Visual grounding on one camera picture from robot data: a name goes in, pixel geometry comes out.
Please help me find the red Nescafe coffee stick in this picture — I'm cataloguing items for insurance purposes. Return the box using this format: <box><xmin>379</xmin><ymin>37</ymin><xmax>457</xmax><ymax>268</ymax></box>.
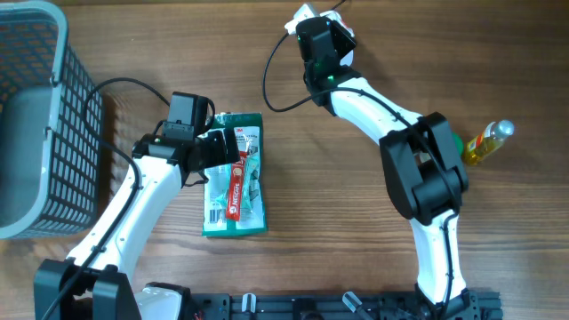
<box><xmin>226</xmin><ymin>151</ymin><xmax>247</xmax><ymax>221</ymax></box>

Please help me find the green lid seasoning jar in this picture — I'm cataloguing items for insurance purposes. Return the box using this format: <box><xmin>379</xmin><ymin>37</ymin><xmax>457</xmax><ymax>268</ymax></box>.
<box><xmin>452</xmin><ymin>132</ymin><xmax>464</xmax><ymax>156</ymax></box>

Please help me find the yellow oil bottle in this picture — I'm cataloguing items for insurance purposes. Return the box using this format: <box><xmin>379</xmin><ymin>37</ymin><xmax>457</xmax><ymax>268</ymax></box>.
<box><xmin>462</xmin><ymin>119</ymin><xmax>515</xmax><ymax>165</ymax></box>

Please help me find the mint green wipes sachet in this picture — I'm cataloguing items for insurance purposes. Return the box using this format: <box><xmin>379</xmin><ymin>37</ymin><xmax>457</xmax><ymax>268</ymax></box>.
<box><xmin>209</xmin><ymin>154</ymin><xmax>260</xmax><ymax>216</ymax></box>

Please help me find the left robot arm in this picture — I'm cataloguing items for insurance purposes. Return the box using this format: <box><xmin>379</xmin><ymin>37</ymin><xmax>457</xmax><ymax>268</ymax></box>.
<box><xmin>34</xmin><ymin>92</ymin><xmax>238</xmax><ymax>319</ymax></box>

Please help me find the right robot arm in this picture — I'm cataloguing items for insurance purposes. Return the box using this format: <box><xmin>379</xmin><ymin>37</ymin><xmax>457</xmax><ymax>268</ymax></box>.
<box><xmin>295</xmin><ymin>17</ymin><xmax>468</xmax><ymax>319</ymax></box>

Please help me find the white barcode scanner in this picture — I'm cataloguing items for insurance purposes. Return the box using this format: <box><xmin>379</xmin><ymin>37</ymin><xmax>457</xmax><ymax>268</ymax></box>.
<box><xmin>340</xmin><ymin>18</ymin><xmax>355</xmax><ymax>67</ymax></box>

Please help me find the grey plastic mesh basket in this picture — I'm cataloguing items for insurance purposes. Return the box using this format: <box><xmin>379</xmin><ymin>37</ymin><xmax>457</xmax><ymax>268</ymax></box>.
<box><xmin>1</xmin><ymin>1</ymin><xmax>105</xmax><ymax>239</ymax></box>

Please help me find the left camera black cable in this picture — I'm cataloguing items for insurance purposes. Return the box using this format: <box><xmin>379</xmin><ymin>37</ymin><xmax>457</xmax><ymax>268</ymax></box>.
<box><xmin>39</xmin><ymin>78</ymin><xmax>172</xmax><ymax>320</ymax></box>

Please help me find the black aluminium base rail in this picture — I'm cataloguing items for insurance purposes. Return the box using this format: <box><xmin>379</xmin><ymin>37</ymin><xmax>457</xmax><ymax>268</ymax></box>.
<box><xmin>192</xmin><ymin>291</ymin><xmax>504</xmax><ymax>320</ymax></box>

